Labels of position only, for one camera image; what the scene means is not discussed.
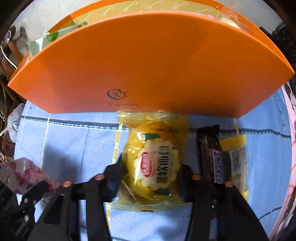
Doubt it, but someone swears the blue tablecloth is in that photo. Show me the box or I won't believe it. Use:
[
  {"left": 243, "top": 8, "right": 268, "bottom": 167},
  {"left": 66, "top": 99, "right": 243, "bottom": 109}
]
[{"left": 14, "top": 89, "right": 295, "bottom": 240}]

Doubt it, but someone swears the carved wooden chair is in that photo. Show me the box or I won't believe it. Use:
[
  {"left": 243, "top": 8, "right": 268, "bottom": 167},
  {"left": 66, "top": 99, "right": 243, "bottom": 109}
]
[{"left": 1, "top": 26, "right": 25, "bottom": 164}]

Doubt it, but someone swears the pink cushion cover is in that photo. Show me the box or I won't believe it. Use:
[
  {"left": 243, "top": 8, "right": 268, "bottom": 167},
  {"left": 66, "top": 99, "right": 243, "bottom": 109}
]
[{"left": 269, "top": 78, "right": 296, "bottom": 241}]

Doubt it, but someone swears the small yellow sachet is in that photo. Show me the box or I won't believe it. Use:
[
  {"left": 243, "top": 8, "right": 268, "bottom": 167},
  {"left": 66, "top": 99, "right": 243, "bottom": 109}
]
[{"left": 219, "top": 135, "right": 249, "bottom": 201}]

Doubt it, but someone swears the snickers chocolate bar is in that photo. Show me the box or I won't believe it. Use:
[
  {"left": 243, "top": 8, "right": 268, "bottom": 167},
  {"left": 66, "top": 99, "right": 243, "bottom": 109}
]
[{"left": 196, "top": 125, "right": 224, "bottom": 184}]

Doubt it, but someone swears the dark carved wooden sofa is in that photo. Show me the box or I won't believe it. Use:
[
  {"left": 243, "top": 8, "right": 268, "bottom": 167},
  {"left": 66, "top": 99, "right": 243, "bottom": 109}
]
[{"left": 259, "top": 23, "right": 295, "bottom": 71}]

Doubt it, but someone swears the clear white candy bag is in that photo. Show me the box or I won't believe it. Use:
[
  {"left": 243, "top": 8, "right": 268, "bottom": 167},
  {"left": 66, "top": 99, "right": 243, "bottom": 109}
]
[{"left": 218, "top": 6, "right": 252, "bottom": 35}]

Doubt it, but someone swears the green snack packet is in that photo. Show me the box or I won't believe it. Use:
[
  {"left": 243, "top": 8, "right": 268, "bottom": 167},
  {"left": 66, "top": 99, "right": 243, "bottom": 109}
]
[{"left": 28, "top": 20, "right": 89, "bottom": 57}]

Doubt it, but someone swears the orange cardboard box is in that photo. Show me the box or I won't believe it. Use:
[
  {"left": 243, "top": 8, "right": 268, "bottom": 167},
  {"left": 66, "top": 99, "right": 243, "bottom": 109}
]
[{"left": 9, "top": 1, "right": 295, "bottom": 118}]

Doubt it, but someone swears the white pink snack packet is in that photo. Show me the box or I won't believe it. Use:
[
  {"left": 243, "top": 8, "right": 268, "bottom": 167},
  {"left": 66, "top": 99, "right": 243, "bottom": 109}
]
[{"left": 1, "top": 158, "right": 61, "bottom": 194}]

